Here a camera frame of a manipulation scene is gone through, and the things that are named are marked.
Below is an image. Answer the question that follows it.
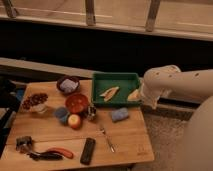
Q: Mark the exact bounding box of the white robot body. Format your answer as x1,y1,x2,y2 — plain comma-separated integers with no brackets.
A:
174,96,213,171

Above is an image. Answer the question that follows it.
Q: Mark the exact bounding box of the dark bowl with white cloth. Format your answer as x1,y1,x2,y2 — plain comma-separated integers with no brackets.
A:
56,75,80,95

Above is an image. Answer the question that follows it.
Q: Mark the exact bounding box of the red wooden bowl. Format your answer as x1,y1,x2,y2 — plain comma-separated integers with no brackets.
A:
65,93,89,114

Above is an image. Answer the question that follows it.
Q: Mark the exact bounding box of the silver metal fork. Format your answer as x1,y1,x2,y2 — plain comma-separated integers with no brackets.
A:
99,125,115,153

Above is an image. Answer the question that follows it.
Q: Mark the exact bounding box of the small metal cup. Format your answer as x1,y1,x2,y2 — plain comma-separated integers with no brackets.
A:
86,106,96,121

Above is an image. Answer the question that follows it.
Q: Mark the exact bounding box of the green plastic tray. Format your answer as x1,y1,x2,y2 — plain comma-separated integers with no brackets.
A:
91,72,140,107

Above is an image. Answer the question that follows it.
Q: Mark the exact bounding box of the black handled metal tool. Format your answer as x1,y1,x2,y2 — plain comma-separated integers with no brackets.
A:
16,136,63,161

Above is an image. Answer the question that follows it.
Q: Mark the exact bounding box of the black remote control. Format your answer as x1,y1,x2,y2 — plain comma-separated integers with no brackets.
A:
80,138,96,165

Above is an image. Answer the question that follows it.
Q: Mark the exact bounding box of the wooden board table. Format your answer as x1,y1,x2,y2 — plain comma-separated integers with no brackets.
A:
0,82,154,171

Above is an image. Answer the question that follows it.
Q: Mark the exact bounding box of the red handled tool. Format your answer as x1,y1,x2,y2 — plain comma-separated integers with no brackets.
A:
47,147,74,159

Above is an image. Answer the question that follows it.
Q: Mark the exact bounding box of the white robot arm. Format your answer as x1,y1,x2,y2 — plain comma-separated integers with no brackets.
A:
102,65,213,109

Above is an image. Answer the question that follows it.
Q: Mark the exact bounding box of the red yellow apple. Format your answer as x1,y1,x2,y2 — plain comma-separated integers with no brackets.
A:
68,114,82,129

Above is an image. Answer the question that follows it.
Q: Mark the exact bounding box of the glass bowl of nuts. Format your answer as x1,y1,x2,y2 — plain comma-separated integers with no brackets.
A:
22,93,48,114

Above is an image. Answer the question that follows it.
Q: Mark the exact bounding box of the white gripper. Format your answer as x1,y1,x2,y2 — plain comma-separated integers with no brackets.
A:
101,83,162,109

